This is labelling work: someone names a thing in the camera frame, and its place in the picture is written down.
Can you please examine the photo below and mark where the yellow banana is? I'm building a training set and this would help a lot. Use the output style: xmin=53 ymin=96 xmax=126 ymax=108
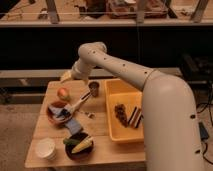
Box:
xmin=72 ymin=136 xmax=93 ymax=154

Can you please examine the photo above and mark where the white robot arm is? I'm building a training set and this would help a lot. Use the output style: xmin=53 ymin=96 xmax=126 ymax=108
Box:
xmin=60 ymin=42 xmax=205 ymax=171

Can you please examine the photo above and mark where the red bowl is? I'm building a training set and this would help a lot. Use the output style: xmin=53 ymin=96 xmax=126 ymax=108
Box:
xmin=46 ymin=101 xmax=72 ymax=126

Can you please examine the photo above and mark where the dark brown bowl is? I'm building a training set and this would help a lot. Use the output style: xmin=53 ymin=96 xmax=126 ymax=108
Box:
xmin=63 ymin=132 xmax=94 ymax=160

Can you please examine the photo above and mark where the red yellow apple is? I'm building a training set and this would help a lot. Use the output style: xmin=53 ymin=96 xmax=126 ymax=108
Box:
xmin=57 ymin=88 xmax=70 ymax=101

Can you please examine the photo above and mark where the metal cup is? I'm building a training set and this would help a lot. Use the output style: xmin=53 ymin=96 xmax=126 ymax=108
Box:
xmin=88 ymin=81 xmax=99 ymax=97

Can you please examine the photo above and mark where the blue cloth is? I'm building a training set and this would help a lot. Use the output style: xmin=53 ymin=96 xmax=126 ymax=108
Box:
xmin=48 ymin=103 xmax=84 ymax=135

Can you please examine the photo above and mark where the wooden table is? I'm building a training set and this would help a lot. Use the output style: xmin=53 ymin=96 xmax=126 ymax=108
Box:
xmin=25 ymin=79 xmax=145 ymax=168

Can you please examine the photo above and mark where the yellow plastic bin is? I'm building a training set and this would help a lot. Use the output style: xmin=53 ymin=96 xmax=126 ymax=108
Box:
xmin=104 ymin=79 xmax=144 ymax=143

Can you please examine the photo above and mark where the dark grape bunch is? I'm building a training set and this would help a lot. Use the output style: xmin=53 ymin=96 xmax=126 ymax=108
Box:
xmin=114 ymin=104 xmax=128 ymax=127

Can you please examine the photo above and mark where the green cucumber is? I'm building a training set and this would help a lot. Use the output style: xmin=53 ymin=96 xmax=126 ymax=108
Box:
xmin=63 ymin=138 xmax=80 ymax=145

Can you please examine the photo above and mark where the white paper cup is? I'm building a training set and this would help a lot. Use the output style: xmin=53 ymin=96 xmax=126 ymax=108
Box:
xmin=35 ymin=138 xmax=56 ymax=160

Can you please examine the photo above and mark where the striped brown white block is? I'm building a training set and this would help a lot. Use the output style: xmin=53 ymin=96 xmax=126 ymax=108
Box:
xmin=128 ymin=107 xmax=143 ymax=129

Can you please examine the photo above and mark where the white handled brush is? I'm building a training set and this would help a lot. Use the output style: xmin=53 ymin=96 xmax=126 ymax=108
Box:
xmin=64 ymin=92 xmax=91 ymax=114

